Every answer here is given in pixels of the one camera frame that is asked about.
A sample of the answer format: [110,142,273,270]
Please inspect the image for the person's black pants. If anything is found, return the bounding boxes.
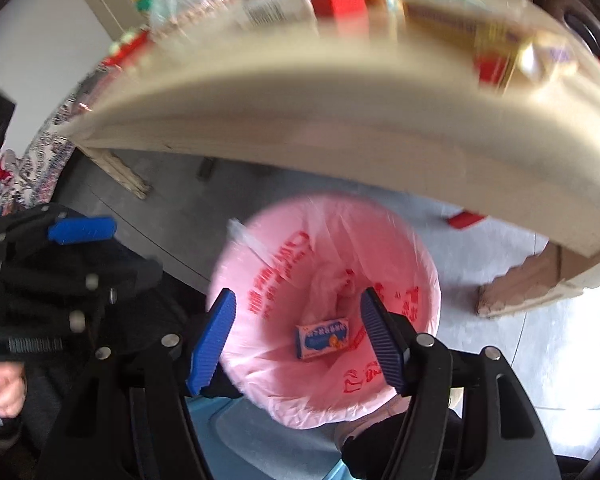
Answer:
[0,285,461,480]

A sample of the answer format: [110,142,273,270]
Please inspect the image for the gold red box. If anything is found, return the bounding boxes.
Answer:
[402,0,536,97]

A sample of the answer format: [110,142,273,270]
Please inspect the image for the beige coffee table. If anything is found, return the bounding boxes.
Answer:
[62,0,600,317]

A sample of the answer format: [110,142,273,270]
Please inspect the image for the person's left hand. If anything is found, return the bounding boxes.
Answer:
[0,362,28,418]

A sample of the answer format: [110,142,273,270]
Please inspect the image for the red green decoration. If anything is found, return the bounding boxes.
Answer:
[102,27,151,68]

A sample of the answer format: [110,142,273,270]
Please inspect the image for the light blue plastic stool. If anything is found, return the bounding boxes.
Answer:
[187,395,351,480]

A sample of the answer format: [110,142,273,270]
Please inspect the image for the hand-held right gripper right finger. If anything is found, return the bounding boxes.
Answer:
[359,286,563,480]

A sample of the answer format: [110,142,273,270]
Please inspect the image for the black white patterned cloth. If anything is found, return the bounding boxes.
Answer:
[10,94,82,211]

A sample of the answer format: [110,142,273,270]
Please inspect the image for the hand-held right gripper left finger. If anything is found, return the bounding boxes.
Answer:
[40,287,238,480]

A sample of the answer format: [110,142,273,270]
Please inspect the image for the small purple white box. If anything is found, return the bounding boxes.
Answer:
[530,35,579,83]

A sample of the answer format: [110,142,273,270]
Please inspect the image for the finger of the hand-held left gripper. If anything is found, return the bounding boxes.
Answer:
[0,204,118,277]
[55,246,165,307]

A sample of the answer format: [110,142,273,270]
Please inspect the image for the clear plastic bag of nuts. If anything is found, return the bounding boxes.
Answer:
[147,0,241,36]

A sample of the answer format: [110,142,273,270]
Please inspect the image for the small blue printed box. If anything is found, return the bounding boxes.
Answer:
[295,317,353,361]

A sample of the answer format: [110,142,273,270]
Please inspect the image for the red paper scrap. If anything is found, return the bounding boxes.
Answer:
[447,211,488,231]

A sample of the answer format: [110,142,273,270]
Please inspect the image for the red white printed cloth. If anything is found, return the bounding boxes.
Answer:
[0,149,22,211]

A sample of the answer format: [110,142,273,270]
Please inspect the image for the white barcode box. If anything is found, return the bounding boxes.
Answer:
[240,0,316,31]

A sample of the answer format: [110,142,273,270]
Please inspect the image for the pink plastic bin bag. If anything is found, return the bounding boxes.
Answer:
[205,191,442,431]

